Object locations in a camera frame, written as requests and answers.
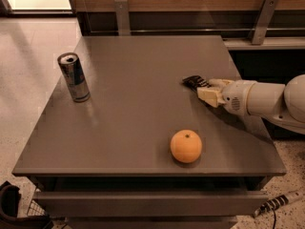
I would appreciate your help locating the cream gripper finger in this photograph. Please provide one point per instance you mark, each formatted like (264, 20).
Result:
(220, 83)
(211, 96)

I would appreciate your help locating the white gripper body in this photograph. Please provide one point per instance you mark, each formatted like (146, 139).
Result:
(236, 96)

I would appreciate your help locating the black rxbar chocolate bar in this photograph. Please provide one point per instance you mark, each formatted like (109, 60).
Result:
(194, 82)

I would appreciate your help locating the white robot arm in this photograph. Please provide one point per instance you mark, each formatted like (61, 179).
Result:
(280, 104)

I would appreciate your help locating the silver blue redbull can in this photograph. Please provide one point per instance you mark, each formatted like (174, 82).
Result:
(71, 68)

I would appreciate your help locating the orange fruit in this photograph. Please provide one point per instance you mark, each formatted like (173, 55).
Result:
(186, 146)

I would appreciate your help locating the grey cabinet drawer front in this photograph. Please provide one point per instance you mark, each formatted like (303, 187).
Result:
(150, 204)

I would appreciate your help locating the striped power strip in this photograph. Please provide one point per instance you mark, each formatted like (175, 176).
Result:
(275, 203)

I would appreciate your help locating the right metal bracket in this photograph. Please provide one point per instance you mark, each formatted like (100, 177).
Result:
(263, 20)

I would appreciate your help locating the metal bracket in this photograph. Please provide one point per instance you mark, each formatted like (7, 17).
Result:
(263, 20)
(122, 17)

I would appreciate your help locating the left metal bracket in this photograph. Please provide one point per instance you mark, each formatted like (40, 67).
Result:
(122, 17)

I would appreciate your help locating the wire basket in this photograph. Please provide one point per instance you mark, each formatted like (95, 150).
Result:
(35, 209)

